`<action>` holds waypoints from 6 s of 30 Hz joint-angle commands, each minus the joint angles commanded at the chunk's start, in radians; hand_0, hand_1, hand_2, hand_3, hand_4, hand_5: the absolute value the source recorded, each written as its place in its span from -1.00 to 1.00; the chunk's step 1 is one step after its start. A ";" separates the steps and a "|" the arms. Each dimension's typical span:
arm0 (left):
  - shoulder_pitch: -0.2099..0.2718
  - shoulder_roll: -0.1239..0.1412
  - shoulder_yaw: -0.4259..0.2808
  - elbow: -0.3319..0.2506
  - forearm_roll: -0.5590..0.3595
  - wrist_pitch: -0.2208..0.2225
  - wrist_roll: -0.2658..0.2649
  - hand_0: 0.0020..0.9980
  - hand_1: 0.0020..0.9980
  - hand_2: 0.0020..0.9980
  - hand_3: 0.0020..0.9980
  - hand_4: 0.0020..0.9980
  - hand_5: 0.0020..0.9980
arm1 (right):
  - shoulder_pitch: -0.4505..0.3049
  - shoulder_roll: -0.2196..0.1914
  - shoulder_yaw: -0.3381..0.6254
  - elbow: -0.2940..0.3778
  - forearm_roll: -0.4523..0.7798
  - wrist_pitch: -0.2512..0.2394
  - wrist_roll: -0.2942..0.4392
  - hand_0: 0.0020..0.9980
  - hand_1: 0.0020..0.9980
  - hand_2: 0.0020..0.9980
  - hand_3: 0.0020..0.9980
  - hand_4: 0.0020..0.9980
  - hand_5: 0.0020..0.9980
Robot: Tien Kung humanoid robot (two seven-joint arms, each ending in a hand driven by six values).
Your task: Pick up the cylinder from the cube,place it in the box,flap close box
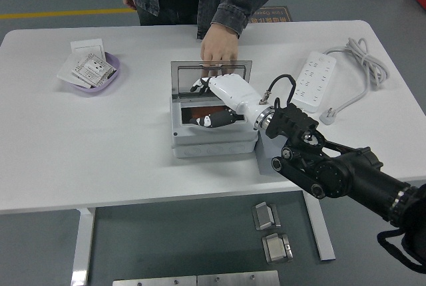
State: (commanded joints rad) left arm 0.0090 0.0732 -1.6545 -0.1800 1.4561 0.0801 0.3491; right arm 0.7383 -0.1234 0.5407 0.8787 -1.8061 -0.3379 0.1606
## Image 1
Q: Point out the white wall switch plate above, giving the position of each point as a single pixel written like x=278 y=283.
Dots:
x=88 y=46

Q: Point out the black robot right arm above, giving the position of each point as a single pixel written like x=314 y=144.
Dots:
x=349 y=173

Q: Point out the purple plastic tray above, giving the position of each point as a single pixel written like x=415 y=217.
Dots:
x=93 y=89

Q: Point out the plain white card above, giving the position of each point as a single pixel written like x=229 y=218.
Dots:
x=65 y=74

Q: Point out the person's left hand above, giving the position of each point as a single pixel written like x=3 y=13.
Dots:
x=219 y=46

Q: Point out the white and black robot right hand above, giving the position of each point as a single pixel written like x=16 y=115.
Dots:
x=233 y=89

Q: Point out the white power strip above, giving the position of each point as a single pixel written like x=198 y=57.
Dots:
x=316 y=76

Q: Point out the grey metal plate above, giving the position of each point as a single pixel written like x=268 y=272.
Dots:
x=236 y=279
x=153 y=281

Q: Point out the small metal block fixture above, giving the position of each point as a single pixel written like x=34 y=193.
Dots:
x=276 y=249
x=264 y=216

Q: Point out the grey electrical enclosure box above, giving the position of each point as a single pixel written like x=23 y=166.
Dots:
x=213 y=139

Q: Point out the brown floor sign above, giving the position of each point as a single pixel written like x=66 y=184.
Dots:
x=276 y=15

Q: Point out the person's left forearm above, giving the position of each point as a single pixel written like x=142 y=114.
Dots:
x=239 y=10

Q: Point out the printed wall socket panel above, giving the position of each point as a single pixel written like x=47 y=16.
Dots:
x=93 y=70

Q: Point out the white table leg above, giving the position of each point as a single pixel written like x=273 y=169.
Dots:
x=319 y=232
x=83 y=246

